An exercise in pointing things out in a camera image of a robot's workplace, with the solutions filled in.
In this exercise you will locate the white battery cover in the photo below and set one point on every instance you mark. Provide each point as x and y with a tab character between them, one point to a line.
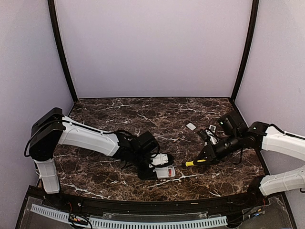
191	126

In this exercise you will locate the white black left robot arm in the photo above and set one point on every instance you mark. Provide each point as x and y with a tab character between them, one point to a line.
54	129

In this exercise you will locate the white air conditioner remote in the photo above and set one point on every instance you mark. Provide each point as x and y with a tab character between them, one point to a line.
212	129

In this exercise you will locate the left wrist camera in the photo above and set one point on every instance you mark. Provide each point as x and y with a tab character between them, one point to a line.
161	160

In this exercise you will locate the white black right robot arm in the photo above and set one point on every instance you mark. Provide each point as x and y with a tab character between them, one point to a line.
260	136

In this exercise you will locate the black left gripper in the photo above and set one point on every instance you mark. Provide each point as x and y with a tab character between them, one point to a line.
145	174

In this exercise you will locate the yellow handled screwdriver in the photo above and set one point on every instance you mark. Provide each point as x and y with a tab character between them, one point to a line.
195	163

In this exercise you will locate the white remote control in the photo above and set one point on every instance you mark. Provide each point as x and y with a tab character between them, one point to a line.
162	173

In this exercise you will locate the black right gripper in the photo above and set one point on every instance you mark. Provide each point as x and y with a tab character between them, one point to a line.
213	158

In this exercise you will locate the black frame post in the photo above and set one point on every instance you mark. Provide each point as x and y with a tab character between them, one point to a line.
246	51
60	49

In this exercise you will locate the black front rail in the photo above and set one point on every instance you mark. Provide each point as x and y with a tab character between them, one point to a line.
229	205

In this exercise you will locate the black left frame post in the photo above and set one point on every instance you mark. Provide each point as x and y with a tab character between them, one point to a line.
60	49

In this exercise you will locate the red AAA battery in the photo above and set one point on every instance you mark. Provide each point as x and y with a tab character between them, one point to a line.
169	172

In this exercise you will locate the white slotted cable duct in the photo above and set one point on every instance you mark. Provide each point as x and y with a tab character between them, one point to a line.
123	221

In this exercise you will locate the black right frame post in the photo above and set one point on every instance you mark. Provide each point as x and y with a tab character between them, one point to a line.
246	51

